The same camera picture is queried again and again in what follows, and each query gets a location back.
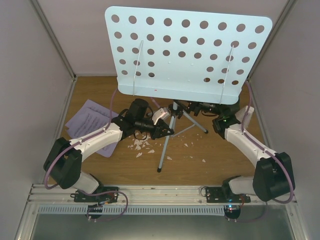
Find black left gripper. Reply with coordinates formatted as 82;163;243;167
135;118;174;140

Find light blue music stand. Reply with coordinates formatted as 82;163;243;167
104;6;274;174

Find white metronome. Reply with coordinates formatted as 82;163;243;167
235;105;255;131

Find white sheet music pages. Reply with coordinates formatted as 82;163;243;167
65;99;118;158

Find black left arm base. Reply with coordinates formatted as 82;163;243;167
70;186;119;204

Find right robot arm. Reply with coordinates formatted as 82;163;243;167
174;100;295;204

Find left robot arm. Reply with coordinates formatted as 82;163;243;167
43;98;174;202

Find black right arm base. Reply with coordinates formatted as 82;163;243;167
199;186;232;203

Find white debris pile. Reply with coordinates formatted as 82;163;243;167
116;128;210;164

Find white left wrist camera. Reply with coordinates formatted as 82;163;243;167
151;108;170;125

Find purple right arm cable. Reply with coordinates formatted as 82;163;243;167
241;81;296;222

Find aluminium front rail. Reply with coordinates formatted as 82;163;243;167
27;184;297;204

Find slotted grey cable duct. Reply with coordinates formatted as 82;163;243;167
37;204;225;216

